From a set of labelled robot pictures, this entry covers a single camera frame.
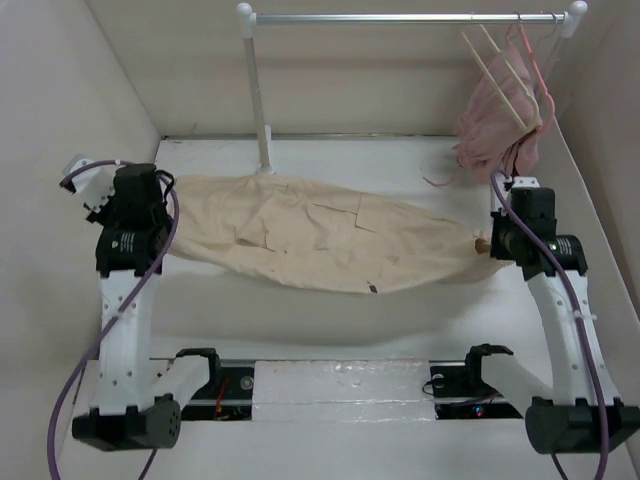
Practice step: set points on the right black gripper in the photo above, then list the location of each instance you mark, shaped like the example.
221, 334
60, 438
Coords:
497, 248

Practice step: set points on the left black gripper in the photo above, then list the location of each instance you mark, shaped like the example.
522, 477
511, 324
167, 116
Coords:
106, 211

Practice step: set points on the beige trousers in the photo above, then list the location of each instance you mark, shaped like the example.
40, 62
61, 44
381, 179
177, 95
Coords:
311, 235

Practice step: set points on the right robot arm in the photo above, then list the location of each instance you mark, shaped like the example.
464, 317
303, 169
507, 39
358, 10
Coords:
581, 411

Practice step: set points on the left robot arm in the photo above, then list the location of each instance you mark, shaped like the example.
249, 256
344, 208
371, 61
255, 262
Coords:
135, 406

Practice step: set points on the cream wooden hanger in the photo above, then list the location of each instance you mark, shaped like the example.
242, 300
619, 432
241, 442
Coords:
508, 80

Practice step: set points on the pink plastic hanger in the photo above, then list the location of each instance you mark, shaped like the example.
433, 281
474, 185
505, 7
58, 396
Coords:
541, 83

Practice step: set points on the pink hanging garment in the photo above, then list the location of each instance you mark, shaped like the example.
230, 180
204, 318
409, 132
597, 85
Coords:
489, 139

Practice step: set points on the white clothes rack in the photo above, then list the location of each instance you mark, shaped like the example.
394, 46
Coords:
565, 25

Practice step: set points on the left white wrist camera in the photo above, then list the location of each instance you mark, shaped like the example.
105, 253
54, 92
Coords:
92, 182

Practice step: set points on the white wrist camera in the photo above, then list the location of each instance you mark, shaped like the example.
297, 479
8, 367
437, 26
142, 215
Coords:
512, 182
92, 182

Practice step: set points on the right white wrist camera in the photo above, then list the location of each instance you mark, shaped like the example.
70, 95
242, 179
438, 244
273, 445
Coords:
512, 182

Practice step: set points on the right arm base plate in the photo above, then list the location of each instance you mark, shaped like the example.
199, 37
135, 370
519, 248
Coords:
456, 397

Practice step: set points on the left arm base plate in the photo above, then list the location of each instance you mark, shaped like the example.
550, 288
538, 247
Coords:
231, 400

